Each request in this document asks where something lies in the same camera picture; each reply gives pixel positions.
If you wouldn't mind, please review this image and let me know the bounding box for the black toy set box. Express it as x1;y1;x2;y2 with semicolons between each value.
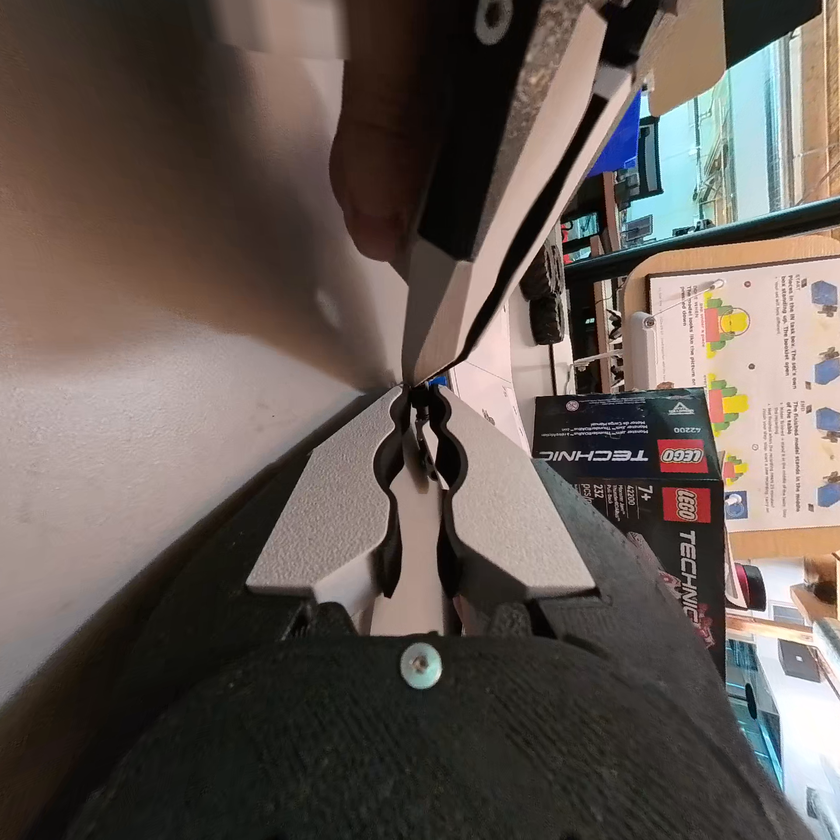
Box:
532;387;728;683

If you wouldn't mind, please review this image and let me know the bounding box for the grey beam with blue pin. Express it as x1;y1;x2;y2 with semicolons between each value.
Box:
407;373;452;493

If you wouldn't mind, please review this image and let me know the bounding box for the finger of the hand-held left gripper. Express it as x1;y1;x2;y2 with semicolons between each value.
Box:
461;64;642;360
402;13;609;384

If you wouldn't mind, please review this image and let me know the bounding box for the blue plastic bin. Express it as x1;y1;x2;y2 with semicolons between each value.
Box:
587;92;643;179

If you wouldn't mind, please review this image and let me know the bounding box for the pale wooden panel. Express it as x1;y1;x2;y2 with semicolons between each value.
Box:
640;13;728;116

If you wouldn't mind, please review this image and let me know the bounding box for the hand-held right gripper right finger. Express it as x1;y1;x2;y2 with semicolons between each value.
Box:
428;386;595;636

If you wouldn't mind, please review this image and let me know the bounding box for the black panel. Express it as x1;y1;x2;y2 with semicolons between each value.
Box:
722;0;824;67

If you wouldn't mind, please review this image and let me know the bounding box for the white desk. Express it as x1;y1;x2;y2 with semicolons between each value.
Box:
0;0;572;710

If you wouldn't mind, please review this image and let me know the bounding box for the person's left hand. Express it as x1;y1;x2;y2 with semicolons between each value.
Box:
330;0;462;265

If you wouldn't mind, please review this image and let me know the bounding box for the white plastic mount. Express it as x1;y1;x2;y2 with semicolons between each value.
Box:
622;311;658;391

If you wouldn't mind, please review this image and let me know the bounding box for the black metal bar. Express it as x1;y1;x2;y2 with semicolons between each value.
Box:
563;197;840;283

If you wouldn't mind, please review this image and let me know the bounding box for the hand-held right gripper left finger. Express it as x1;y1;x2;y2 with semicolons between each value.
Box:
245;385;410;636

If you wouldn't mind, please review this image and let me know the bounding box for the instruction sheet on board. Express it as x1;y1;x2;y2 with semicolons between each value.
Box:
622;236;840;560

